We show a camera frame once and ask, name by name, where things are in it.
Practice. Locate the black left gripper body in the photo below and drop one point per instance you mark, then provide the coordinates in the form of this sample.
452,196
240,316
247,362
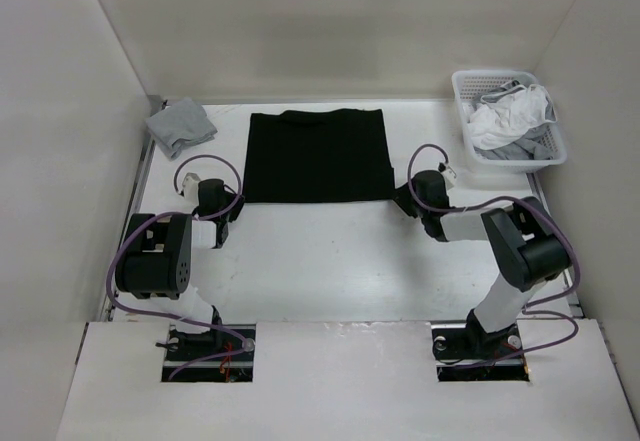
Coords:
232,214

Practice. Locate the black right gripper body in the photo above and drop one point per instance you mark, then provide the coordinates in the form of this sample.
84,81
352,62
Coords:
406,198

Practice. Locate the black tank top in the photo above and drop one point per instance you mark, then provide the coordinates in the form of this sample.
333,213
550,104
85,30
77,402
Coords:
339,156

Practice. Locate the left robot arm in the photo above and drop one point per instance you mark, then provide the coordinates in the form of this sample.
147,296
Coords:
154,273

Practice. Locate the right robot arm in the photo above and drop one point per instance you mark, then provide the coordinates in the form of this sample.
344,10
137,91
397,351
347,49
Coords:
524,241

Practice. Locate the folded grey tank top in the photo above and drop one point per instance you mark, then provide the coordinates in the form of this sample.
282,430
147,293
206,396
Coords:
179,126

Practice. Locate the white tank top in basket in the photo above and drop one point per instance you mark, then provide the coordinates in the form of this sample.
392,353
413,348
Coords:
506,115

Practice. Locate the grey tank top in basket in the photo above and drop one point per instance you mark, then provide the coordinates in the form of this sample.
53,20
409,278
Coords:
530,147

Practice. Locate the white plastic basket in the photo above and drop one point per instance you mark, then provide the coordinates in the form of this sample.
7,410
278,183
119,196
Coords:
467,84

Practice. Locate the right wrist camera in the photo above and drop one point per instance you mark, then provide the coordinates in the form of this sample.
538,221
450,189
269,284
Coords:
448,174

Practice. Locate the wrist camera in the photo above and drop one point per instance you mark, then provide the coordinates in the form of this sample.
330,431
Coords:
448,174
190,187

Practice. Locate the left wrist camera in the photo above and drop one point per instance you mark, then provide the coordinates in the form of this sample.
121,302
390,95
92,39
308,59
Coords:
190,187

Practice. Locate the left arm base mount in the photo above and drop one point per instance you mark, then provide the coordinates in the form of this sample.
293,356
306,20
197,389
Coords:
206,357

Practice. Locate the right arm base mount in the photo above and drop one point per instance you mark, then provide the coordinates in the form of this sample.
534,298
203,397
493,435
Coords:
460,357

